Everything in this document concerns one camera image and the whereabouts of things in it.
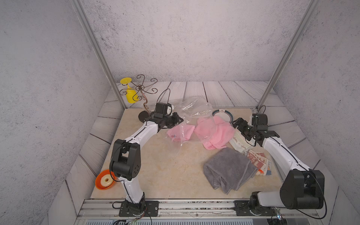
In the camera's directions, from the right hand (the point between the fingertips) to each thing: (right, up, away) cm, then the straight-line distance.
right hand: (236, 125), depth 86 cm
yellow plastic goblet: (-68, +21, +12) cm, 72 cm away
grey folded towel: (-6, -26, -4) cm, 27 cm away
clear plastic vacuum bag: (-24, 0, +22) cm, 33 cm away
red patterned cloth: (+15, -22, +3) cm, 26 cm away
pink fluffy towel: (-12, -5, +12) cm, 17 cm away
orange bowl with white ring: (-76, -31, -7) cm, 83 cm away
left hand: (-31, +3, +3) cm, 31 cm away
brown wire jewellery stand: (-60, +24, +5) cm, 65 cm away
